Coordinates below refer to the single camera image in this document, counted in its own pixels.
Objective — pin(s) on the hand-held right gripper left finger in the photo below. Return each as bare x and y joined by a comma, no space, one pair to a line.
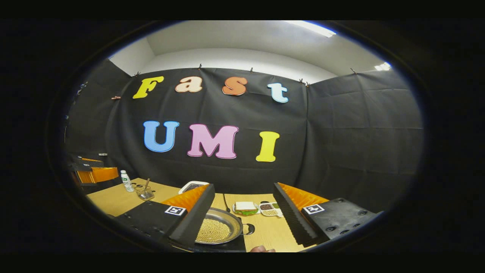
197,216

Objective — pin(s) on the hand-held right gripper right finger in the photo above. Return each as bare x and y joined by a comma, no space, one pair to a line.
290,220

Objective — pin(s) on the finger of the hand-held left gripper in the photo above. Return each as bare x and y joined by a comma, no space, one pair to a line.
100,174
85,162

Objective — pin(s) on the stainless steel pot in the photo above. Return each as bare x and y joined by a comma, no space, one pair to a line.
237,222

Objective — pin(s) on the black induction cooktop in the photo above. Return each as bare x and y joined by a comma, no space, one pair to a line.
235,246

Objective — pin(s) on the pile of yellow soybeans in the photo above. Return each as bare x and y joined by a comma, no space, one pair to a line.
214,230

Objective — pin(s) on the white divided dish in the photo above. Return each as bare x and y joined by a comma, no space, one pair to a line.
269,209

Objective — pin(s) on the white drink bottle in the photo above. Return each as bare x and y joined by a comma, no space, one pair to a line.
127,182

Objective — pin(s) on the white toaster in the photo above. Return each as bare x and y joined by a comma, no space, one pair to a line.
191,186

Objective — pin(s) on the white round plate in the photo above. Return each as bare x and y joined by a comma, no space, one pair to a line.
233,209

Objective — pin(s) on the wooden stick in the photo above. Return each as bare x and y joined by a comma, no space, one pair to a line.
146,183

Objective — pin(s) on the black backdrop cloth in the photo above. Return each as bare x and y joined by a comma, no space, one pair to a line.
341,132

